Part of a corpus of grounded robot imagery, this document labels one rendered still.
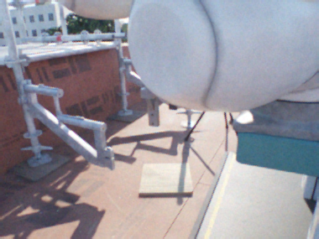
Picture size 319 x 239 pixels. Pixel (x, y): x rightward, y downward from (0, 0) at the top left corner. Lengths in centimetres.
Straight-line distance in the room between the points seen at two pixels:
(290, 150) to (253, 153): 6
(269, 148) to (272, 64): 24
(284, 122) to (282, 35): 23
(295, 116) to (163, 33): 28
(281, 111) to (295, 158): 8
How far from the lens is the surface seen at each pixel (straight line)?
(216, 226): 81
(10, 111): 189
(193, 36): 18
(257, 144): 43
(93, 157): 147
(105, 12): 50
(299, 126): 43
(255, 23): 20
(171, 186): 146
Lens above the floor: 89
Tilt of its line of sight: 21 degrees down
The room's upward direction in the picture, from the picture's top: 2 degrees counter-clockwise
